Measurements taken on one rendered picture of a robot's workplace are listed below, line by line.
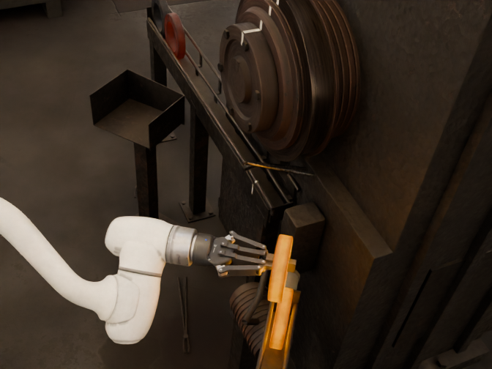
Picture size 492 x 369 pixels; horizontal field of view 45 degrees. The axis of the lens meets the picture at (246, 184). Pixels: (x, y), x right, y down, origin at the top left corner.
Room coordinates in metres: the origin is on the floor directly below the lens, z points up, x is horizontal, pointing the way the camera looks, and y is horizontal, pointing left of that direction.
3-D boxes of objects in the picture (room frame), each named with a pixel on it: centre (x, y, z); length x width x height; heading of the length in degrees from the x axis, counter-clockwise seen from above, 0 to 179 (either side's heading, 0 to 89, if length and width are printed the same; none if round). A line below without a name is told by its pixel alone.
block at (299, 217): (1.12, -0.18, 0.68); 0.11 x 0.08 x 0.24; 118
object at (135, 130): (1.67, 0.42, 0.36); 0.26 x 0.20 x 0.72; 63
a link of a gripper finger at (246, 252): (0.86, -0.01, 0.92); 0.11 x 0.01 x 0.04; 84
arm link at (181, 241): (0.87, 0.13, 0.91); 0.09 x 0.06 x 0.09; 173
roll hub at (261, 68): (1.28, 0.03, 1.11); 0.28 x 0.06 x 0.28; 28
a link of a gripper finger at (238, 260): (0.84, -0.01, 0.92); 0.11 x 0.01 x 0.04; 82
